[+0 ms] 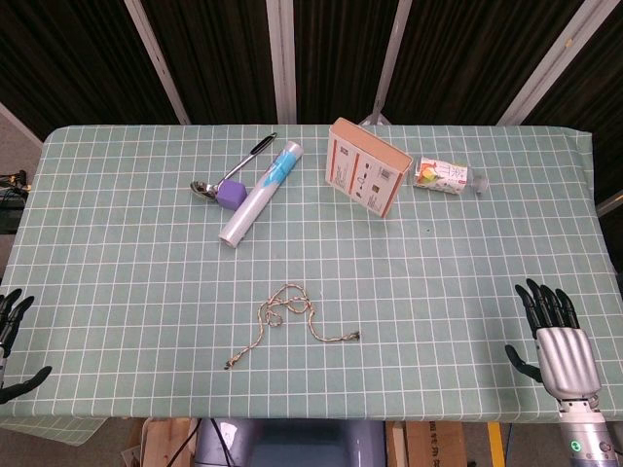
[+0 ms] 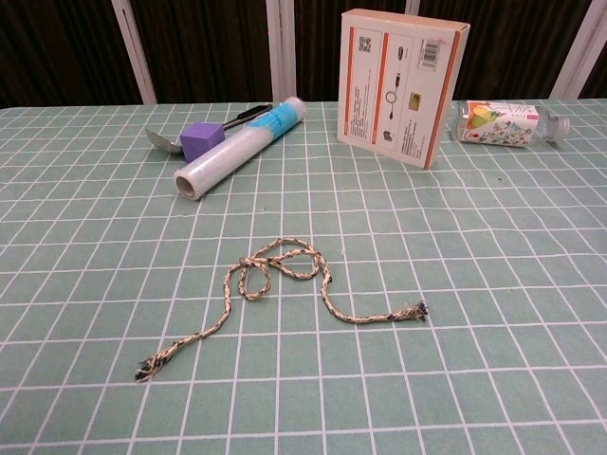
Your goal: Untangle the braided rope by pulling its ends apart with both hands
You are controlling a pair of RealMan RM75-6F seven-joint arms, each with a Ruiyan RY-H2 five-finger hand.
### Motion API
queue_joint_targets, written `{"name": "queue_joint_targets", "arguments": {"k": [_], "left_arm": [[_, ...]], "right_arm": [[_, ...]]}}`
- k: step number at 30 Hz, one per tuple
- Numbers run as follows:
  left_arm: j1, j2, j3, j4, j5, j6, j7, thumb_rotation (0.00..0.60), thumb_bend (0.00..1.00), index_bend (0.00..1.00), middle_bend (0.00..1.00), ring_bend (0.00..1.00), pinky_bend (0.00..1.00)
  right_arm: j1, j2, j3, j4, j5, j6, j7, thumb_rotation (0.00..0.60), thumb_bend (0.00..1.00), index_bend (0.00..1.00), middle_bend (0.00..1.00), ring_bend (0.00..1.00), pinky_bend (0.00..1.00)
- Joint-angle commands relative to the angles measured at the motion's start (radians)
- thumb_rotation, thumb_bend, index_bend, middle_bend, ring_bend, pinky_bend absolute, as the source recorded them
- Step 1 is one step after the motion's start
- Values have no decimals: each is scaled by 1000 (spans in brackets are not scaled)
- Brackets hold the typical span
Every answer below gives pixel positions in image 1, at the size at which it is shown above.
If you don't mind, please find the black equipment with cables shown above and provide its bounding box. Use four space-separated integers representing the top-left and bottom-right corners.
0 169 31 235

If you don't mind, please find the purple cube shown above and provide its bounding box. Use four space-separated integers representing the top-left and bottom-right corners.
215 175 248 211

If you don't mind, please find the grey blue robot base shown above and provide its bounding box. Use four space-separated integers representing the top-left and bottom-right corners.
194 417 388 467

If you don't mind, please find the brown cardboard box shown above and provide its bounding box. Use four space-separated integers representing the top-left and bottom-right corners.
386 420 491 467

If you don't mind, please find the white frame post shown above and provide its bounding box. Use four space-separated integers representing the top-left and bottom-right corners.
265 0 298 125
359 0 415 126
124 0 192 126
496 0 605 126

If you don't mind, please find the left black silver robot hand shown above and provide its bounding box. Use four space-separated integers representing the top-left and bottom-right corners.
0 287 54 405

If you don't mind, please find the clear plastic wrap roll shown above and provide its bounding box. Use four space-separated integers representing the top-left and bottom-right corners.
217 140 305 248

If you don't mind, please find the white orange cardboard box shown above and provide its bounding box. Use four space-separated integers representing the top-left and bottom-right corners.
324 117 414 218

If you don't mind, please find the metal spoon with black handle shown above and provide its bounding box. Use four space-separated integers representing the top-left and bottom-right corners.
189 131 277 201

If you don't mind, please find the dark brown curtain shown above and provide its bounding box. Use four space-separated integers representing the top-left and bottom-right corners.
0 0 623 205

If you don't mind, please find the light wooden crate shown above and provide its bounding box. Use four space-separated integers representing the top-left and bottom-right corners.
121 417 201 467

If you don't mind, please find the clear bottle with colourful label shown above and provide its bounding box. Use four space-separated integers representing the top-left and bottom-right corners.
412 156 490 196

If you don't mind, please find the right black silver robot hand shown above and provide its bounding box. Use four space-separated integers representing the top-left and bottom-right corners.
504 277 604 403

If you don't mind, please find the beige braided rope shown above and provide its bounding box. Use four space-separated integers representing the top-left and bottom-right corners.
223 283 362 371

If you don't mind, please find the green white grid tablecloth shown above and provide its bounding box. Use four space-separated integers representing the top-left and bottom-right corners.
0 124 623 433

